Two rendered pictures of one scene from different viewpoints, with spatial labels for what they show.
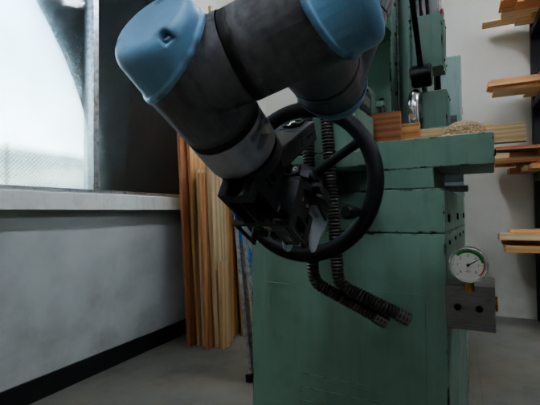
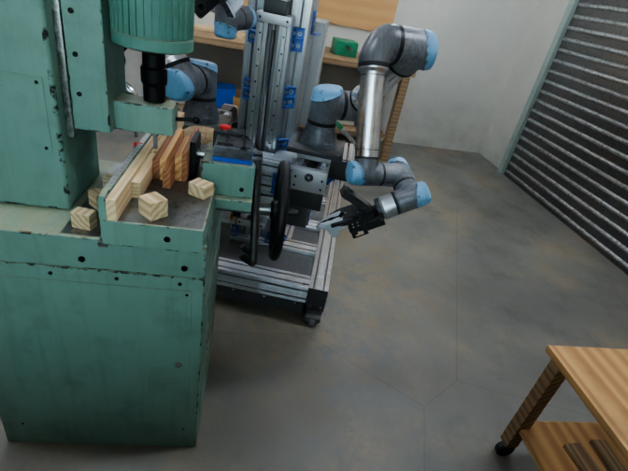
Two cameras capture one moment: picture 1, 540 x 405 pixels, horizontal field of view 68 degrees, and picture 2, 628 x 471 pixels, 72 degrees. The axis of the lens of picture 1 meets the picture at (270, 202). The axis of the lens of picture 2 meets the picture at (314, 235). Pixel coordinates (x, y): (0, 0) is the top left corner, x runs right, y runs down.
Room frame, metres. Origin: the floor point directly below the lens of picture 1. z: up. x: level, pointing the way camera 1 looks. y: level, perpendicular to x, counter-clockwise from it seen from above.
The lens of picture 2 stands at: (1.33, 0.85, 1.40)
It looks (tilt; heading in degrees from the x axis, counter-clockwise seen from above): 31 degrees down; 231
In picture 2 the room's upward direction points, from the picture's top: 12 degrees clockwise
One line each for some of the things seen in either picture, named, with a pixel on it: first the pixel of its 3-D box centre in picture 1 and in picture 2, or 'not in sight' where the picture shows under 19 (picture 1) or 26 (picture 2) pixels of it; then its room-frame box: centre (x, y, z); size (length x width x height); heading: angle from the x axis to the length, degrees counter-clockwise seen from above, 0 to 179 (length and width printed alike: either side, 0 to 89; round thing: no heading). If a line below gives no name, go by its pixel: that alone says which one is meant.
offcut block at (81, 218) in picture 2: not in sight; (84, 219); (1.22, -0.14, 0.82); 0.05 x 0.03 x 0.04; 139
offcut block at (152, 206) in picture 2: not in sight; (153, 206); (1.10, 0.02, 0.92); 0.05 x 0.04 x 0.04; 109
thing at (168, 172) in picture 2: not in sight; (176, 161); (0.98, -0.20, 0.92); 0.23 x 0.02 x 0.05; 61
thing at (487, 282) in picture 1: (472, 301); (215, 224); (0.77, -0.39, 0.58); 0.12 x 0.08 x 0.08; 151
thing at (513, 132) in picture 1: (393, 144); (163, 147); (0.98, -0.30, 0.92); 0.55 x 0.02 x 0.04; 61
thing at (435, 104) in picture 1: (431, 115); not in sight; (1.11, -0.45, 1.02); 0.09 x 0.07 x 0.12; 61
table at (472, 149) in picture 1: (345, 161); (197, 180); (0.93, -0.18, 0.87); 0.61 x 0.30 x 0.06; 61
